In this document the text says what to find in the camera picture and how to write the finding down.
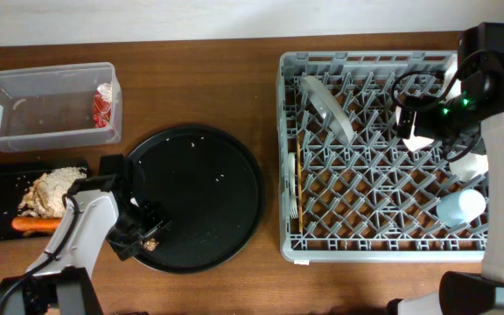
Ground light blue cup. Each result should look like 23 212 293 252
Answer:
436 189 487 227

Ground white plastic fork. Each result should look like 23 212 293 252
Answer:
287 152 298 219

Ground black rectangular bin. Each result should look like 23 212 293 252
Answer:
0 158 91 241

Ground clear plastic bin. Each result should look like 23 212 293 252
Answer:
0 62 123 152

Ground brown walnut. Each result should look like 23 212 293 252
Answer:
142 238 159 252

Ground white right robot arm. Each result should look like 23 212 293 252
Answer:
387 61 504 314

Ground wooden chopstick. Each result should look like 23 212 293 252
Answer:
297 136 304 235

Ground pile of food scraps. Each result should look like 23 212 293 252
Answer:
17 167 87 219

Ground pink bowl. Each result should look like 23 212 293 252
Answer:
395 108 434 152

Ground round black tray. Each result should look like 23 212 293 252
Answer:
127 125 265 274

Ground white cup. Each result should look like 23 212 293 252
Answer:
449 153 489 182

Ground red and white wrapper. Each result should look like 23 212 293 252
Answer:
92 83 113 128

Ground grey plastic dishwasher rack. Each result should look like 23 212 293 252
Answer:
276 51 488 263

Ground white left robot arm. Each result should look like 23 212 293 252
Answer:
0 175 172 314

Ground orange carrot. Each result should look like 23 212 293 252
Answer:
11 217 61 232

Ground grey plate with food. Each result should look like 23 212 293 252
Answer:
299 76 356 145

